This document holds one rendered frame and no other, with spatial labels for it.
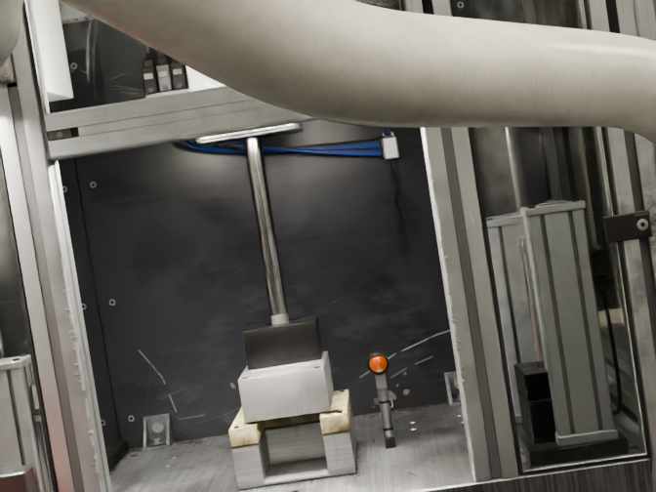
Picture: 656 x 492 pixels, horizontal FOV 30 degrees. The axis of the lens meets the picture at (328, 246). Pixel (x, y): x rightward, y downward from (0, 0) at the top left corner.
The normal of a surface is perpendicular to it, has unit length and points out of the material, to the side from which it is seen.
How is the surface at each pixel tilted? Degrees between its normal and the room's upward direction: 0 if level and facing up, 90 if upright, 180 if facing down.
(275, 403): 90
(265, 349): 90
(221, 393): 90
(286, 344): 90
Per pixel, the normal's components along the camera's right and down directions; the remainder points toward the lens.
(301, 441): -0.04, 0.06
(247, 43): 0.15, 0.50
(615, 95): 0.47, 0.41
